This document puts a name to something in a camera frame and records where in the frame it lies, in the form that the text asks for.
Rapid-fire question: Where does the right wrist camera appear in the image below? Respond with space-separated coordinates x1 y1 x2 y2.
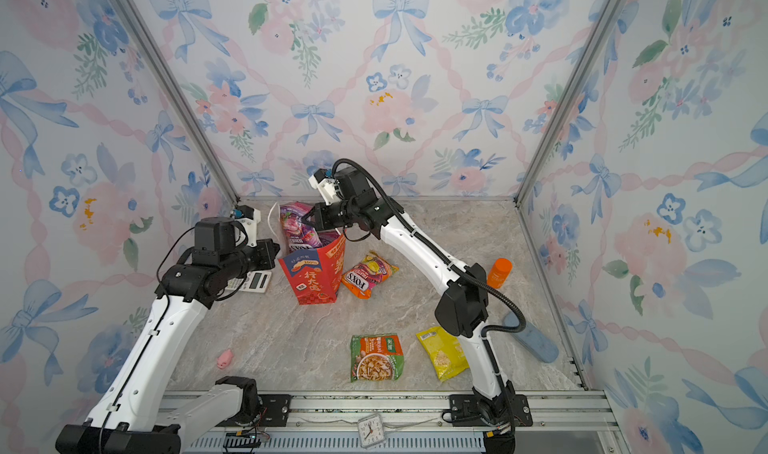
309 169 341 205

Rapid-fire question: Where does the green orange noodle packet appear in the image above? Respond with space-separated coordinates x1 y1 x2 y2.
350 333 404 382

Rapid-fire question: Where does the small white clock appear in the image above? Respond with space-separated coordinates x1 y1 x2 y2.
357 414 386 449

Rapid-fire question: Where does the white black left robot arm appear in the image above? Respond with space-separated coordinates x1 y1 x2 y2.
55 239 280 453

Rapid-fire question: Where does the blue object at wall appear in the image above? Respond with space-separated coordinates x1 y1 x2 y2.
503 312 559 364

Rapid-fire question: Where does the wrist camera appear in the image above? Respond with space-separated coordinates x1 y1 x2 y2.
232 204 261 247
309 169 341 205

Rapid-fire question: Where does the orange Fox's candy bag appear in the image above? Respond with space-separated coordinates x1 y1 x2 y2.
341 251 399 299

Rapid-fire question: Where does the pink toy pig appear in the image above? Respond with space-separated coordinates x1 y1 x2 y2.
216 349 234 370

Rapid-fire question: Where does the yellow snack packet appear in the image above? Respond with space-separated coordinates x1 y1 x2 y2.
416 326 469 382

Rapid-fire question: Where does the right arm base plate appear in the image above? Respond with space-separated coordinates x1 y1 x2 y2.
442 394 534 430

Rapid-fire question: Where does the purple Fox's candy bag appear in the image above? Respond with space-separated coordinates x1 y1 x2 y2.
280 201 323 253

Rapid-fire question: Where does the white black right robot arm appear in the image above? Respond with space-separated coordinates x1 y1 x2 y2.
303 158 527 426

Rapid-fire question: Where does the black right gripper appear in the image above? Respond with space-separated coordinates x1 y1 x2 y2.
301 204 361 235

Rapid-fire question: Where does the red paper gift bag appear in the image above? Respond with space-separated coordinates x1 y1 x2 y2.
268 204 346 305

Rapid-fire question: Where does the orange plastic bottle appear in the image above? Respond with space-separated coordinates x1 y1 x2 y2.
487 258 513 290

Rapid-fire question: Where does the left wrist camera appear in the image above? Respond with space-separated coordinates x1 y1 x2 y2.
232 204 261 247

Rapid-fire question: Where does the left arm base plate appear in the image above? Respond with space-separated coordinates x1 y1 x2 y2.
217 394 292 428

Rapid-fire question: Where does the white grey calculator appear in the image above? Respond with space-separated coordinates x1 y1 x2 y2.
225 271 272 294

